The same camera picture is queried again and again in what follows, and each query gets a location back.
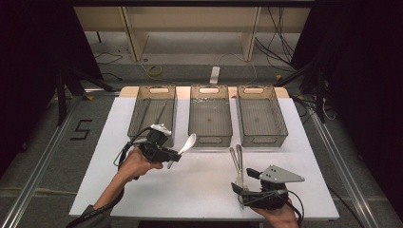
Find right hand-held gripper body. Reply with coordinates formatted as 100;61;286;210
241;163;306;211

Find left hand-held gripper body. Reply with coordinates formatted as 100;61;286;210
139;123;174;163

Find metal tongs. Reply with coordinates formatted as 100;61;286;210
229;143;247;210

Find white plastic spoon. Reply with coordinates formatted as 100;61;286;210
166;132;198;170

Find metal chopstick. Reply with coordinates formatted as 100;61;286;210
155;100;169;127

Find clear grey plastic bin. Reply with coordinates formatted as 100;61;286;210
126;85;177;148
237;85;289;148
188;85;234;148

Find person's left hand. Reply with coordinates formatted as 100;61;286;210
118;146;164;183

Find person's right hand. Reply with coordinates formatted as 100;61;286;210
252;199;300;228

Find black tripod stand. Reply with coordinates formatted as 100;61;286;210
275;58;328;124
55;66;117;127

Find white power strip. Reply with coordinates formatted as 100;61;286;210
209;66;221;86

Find black curtain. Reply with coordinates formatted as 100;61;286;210
0;0;105;179
291;0;403;219

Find beige wooden shelf unit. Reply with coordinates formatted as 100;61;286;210
74;6;312;63

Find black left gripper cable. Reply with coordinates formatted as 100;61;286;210
112;126;154;169

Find aluminium floor rail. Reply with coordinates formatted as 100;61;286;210
308;110;381;228
0;94;84;228

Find yellow cable coil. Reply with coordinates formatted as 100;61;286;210
146;65;164;78

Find black cable bundle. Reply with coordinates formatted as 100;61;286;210
255;6;306;74

